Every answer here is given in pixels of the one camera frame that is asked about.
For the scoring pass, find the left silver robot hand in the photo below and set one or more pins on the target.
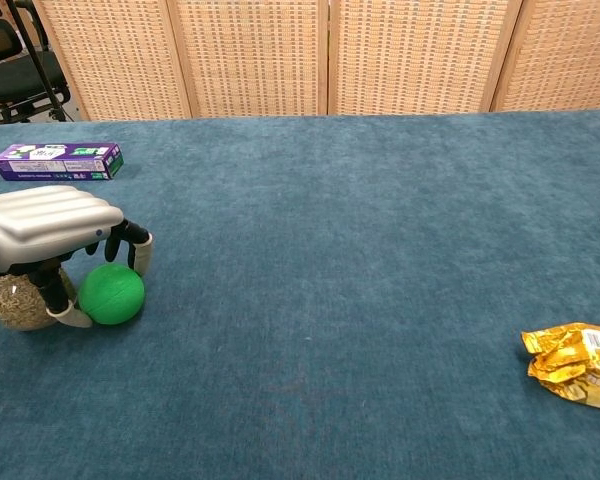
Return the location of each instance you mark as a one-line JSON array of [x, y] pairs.
[[45, 220]]

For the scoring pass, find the green ball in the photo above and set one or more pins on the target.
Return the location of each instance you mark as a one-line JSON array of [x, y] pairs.
[[112, 295]]

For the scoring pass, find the purple toothpaste box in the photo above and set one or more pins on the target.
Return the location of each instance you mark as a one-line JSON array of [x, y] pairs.
[[55, 162]]

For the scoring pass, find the black-lidded glass jar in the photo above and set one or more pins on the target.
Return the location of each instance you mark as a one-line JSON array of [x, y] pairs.
[[10, 305]]

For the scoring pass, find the black office chair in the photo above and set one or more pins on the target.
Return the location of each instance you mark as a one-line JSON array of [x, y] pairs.
[[5, 75]]

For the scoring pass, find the rattan wooden folding screen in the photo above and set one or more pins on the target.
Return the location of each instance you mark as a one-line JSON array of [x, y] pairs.
[[255, 55]]

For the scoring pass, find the blue carpet table mat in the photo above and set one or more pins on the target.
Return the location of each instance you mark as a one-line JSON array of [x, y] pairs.
[[305, 325]]

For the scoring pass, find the gold foil snack package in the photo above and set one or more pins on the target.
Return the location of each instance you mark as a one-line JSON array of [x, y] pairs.
[[575, 365]]

